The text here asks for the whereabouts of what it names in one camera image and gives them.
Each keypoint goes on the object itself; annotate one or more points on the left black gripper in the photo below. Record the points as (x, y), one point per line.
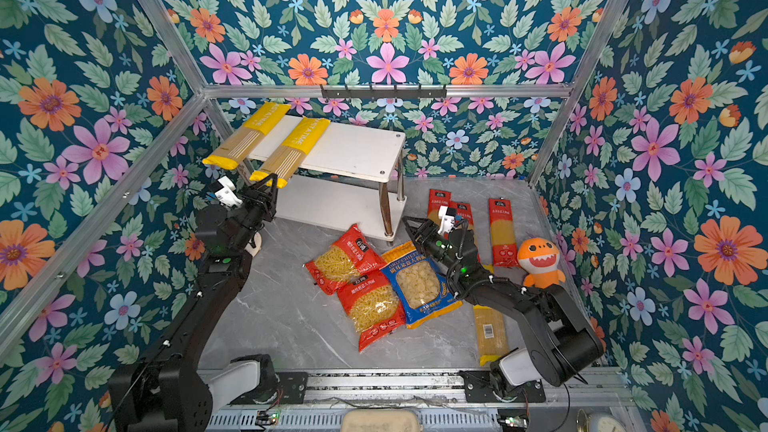
(260, 201)

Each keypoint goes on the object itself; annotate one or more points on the orange shark plush toy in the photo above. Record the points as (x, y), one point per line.
(539, 258)

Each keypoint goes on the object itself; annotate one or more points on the yellow spaghetti bag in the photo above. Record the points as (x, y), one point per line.
(237, 147)
(291, 153)
(492, 343)

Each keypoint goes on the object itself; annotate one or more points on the round cream alarm clock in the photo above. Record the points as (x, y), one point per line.
(254, 244)

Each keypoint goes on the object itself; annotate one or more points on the red macaroni bag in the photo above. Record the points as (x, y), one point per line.
(373, 306)
(348, 258)

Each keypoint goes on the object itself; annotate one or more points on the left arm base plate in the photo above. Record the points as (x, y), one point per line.
(286, 388)

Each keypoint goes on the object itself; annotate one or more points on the red spaghetti pack right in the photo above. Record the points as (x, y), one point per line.
(502, 231)

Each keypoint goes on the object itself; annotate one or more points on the red spaghetti pack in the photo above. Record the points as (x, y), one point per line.
(464, 210)
(502, 231)
(436, 201)

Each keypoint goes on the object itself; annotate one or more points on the blue orecchiette pasta bag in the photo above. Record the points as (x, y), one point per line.
(422, 291)

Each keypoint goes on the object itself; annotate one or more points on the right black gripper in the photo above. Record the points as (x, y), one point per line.
(429, 233)

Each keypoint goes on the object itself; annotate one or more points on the red spaghetti pack middle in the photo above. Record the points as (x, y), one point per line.
(464, 210)

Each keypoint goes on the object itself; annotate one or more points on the red macaroni bag lower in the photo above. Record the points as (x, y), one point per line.
(373, 306)

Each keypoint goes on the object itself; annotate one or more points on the white two-tier shelf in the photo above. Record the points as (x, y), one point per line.
(364, 159)

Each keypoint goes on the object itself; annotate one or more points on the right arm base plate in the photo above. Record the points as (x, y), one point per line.
(490, 387)

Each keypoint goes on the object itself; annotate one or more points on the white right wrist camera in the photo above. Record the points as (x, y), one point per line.
(447, 219)

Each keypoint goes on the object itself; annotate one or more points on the black hook rail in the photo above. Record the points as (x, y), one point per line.
(370, 92)

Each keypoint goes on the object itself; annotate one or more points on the red spaghetti pack left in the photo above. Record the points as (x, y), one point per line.
(436, 201)

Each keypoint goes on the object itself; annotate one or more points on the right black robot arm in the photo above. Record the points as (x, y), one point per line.
(558, 340)

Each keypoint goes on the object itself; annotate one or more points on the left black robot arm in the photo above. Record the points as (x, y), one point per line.
(162, 390)

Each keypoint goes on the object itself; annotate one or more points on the red macaroni bag upper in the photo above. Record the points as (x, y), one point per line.
(348, 258)

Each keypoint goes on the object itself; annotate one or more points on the beige box at bottom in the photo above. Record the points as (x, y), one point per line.
(370, 420)

